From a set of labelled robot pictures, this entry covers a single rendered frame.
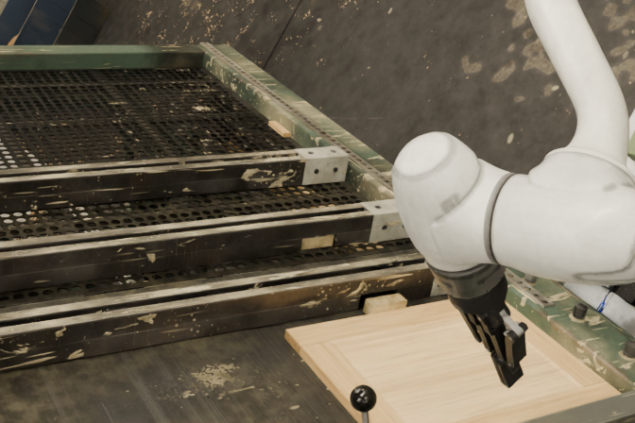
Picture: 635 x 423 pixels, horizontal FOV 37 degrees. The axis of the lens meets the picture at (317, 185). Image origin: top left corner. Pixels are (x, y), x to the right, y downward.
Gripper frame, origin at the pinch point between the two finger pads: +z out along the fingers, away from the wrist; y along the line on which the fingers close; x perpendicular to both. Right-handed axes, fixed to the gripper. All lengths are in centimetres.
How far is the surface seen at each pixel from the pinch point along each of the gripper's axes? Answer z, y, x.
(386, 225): 37, -69, 22
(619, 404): 37.1, -2.8, 18.6
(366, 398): -1.6, -10.4, -16.8
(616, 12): 91, -124, 152
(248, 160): 25, -102, 10
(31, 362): -9, -54, -50
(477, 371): 30.7, -22.2, 5.9
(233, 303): 7, -51, -19
